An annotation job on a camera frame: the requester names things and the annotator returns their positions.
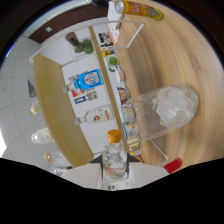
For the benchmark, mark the small red liquid bottle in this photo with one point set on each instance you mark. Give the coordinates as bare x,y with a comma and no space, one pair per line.
173,165

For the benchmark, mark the glass jar of limes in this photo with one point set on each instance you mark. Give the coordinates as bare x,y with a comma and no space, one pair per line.
81,45

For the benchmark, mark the blue liquid bottle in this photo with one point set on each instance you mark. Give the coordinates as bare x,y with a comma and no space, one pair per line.
88,80

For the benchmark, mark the large white bottle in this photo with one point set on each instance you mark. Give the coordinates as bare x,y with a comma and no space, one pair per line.
41,136

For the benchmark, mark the clear glass with ice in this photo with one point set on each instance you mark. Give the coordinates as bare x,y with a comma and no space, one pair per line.
166,111

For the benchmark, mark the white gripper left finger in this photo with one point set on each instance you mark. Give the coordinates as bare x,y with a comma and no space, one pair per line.
85,175

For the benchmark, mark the wooden two-tier shelf rack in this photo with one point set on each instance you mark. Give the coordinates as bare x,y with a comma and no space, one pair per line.
56,110

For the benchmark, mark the clear bottle orange cap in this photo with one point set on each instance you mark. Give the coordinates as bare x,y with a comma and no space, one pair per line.
114,160

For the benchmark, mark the dark brown door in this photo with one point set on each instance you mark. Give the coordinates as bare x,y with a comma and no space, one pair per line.
66,23

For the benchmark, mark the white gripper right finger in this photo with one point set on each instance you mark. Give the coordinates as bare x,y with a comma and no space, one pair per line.
146,173

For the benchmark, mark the yellow orange drink can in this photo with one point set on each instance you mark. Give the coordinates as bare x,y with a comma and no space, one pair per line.
141,9

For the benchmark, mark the clear bottle red white label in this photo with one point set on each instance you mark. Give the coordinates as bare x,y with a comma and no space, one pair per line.
96,115

